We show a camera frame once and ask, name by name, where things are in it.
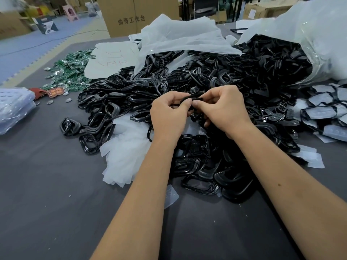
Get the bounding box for white paper with red scribble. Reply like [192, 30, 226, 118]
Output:
[85, 41, 140, 79]

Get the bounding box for pile of green circuit boards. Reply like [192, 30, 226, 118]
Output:
[43, 49, 96, 93]

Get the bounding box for clear plastic bag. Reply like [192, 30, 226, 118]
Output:
[235, 0, 347, 85]

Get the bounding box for black and white box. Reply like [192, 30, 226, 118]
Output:
[32, 17, 59, 34]

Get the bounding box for white foam sheet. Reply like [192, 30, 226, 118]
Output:
[99, 116, 154, 188]

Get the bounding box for group of black button pads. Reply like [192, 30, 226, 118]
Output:
[248, 99, 300, 125]

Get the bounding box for small clear plastic piece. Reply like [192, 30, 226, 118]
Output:
[164, 185, 180, 209]

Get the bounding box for large brown cardboard box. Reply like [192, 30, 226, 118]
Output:
[96, 0, 180, 39]

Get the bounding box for person's left forearm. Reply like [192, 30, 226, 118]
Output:
[90, 133, 181, 260]

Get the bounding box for stack of clear plastic trays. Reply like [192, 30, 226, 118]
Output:
[0, 87, 36, 135]

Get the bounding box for scattered silver oval pieces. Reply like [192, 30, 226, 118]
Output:
[47, 89, 73, 105]

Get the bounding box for pile of black plastic frames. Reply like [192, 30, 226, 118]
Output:
[60, 34, 315, 204]

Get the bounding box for red orange flat pieces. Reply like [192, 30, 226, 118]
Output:
[28, 88, 64, 100]

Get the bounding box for person's right forearm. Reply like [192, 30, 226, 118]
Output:
[229, 124, 347, 260]

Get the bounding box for single black plastic shell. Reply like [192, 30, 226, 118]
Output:
[173, 96, 205, 112]

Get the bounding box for pile of film-covered black parts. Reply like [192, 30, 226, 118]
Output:
[300, 83, 347, 142]

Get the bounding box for pink stool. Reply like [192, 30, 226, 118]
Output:
[62, 5, 80, 22]

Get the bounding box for person's left hand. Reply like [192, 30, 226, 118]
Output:
[150, 92, 194, 140]

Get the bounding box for person's right hand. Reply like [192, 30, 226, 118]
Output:
[192, 85, 254, 140]

